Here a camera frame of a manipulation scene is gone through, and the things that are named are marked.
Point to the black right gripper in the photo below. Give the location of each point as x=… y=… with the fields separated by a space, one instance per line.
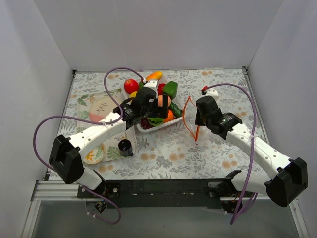
x=201 y=118

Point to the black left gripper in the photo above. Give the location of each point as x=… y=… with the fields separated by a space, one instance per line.
x=155 y=106

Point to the green toy watermelon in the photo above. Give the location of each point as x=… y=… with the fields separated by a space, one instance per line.
x=155 y=121

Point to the orange pink peach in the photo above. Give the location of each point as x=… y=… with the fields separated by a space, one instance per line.
x=164 y=101

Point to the green bell pepper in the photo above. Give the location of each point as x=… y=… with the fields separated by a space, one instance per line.
x=171 y=89

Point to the red apple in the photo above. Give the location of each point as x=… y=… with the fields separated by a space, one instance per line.
x=131 y=86

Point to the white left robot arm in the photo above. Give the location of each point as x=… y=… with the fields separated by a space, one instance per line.
x=67 y=153

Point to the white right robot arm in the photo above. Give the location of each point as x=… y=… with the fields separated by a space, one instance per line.
x=288 y=177

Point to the orange fruit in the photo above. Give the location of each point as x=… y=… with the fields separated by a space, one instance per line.
x=170 y=116

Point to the dark green cucumber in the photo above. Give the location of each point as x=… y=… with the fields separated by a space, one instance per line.
x=177 y=112

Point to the white plastic fruit basket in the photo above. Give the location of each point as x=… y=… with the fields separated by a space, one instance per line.
x=177 y=101

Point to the dark red grape bunch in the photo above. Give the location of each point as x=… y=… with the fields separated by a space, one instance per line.
x=145 y=124

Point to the red tomato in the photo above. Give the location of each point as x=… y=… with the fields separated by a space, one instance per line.
x=161 y=88

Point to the yellow fruit left side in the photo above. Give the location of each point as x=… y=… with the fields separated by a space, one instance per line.
x=133 y=94

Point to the orange yellow mango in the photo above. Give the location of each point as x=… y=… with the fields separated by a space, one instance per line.
x=158 y=75

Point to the floral table mat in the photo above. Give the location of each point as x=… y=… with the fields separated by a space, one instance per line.
x=173 y=153

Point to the dark blue cup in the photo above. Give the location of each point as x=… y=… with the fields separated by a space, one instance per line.
x=125 y=147

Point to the pink beige round plate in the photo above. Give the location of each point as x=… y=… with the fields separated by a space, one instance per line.
x=101 y=108

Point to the leaf patterned rectangular tray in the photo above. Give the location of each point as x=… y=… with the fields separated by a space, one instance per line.
x=108 y=150

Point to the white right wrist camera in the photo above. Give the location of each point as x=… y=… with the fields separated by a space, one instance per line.
x=210 y=92

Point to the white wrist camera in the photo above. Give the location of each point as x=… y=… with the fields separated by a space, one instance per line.
x=210 y=92
x=152 y=84

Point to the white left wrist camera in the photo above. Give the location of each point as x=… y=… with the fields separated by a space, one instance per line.
x=152 y=84

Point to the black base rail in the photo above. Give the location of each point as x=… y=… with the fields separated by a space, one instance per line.
x=200 y=192

